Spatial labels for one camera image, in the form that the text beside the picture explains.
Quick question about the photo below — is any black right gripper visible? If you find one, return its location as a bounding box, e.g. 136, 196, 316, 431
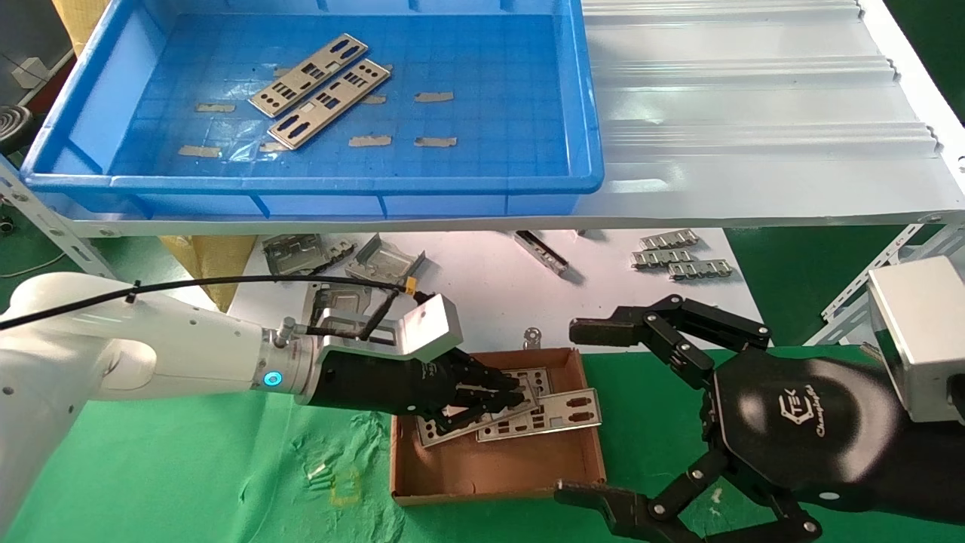
554, 293, 965, 543

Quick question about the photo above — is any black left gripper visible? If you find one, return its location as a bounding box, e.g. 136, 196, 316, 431
300, 349, 530, 434

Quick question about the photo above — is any silver io shield plate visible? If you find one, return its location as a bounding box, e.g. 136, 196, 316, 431
267, 58, 392, 151
417, 403, 541, 449
490, 367, 553, 414
248, 32, 369, 118
476, 388, 602, 443

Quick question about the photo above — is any cardboard box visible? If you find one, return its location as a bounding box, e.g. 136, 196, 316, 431
391, 347, 607, 507

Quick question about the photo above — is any blue plastic tray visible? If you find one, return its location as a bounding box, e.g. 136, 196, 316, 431
20, 0, 605, 220

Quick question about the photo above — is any white lower shelf board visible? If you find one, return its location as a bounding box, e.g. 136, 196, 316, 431
225, 230, 774, 357

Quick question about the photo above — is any small ribbed metal strip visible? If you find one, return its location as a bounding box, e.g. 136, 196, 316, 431
640, 229, 700, 250
668, 259, 734, 282
631, 249, 697, 270

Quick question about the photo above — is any yellow woven sack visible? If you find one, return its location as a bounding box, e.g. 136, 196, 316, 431
158, 235, 258, 312

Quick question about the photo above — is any green table cloth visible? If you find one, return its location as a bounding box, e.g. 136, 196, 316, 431
0, 345, 965, 543

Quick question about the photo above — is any clear tape patch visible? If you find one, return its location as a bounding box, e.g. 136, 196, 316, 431
225, 119, 265, 161

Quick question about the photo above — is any slim metal bracket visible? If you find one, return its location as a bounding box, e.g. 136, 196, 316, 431
514, 230, 571, 277

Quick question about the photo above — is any folded sheet metal bracket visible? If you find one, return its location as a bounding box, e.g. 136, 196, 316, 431
345, 233, 427, 293
262, 233, 356, 284
302, 281, 400, 333

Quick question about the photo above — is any slotted white shelf post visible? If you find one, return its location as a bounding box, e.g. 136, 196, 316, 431
820, 222, 965, 348
0, 162, 115, 281

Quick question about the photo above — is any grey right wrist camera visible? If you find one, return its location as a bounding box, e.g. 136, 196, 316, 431
866, 254, 965, 424

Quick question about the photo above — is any black camera cable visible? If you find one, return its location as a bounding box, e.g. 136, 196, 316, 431
0, 275, 424, 337

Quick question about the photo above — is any white floor cable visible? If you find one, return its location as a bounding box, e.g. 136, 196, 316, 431
0, 251, 66, 281

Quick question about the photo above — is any black coiled cable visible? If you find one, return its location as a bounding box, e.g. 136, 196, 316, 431
0, 105, 35, 156

